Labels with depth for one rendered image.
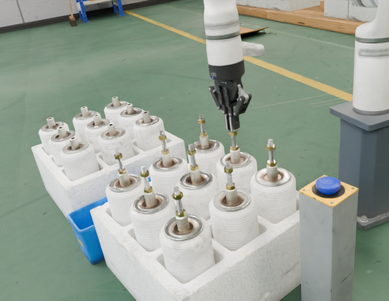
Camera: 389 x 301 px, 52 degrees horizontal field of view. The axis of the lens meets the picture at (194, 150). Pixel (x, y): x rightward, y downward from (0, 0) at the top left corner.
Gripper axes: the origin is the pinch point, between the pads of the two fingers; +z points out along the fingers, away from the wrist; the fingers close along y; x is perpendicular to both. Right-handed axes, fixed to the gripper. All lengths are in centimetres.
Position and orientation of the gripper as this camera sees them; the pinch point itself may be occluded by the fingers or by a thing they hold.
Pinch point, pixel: (232, 122)
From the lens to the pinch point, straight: 90.1
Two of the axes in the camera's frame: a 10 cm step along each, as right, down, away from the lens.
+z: 1.4, 8.8, 4.5
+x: 8.4, -3.5, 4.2
